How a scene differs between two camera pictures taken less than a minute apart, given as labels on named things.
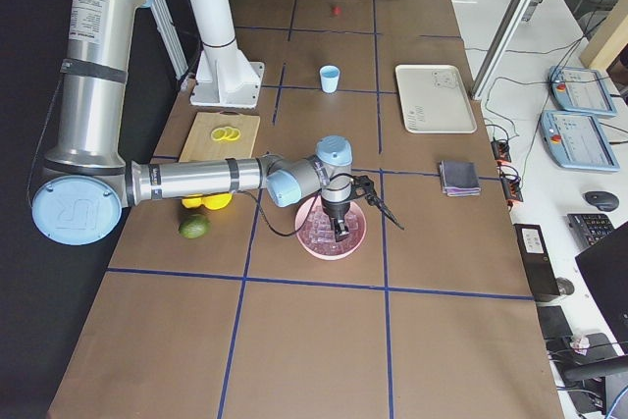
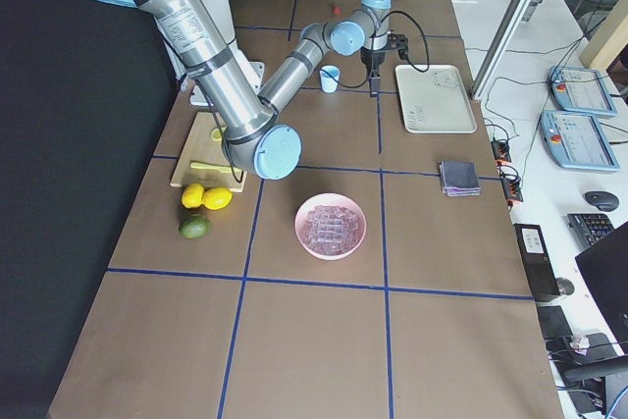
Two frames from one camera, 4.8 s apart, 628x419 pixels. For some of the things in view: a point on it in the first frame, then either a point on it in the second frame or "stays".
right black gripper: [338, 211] to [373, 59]
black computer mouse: [604, 201] stays
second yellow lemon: [217, 201] stays
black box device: [539, 265] stays
